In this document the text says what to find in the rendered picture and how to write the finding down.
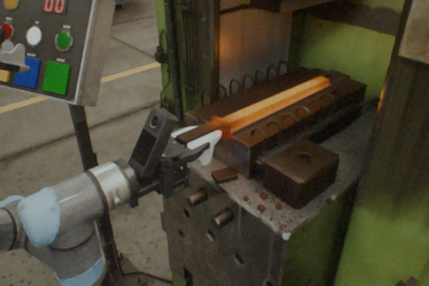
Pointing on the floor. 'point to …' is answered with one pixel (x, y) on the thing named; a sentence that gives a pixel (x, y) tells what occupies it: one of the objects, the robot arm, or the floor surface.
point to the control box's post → (87, 157)
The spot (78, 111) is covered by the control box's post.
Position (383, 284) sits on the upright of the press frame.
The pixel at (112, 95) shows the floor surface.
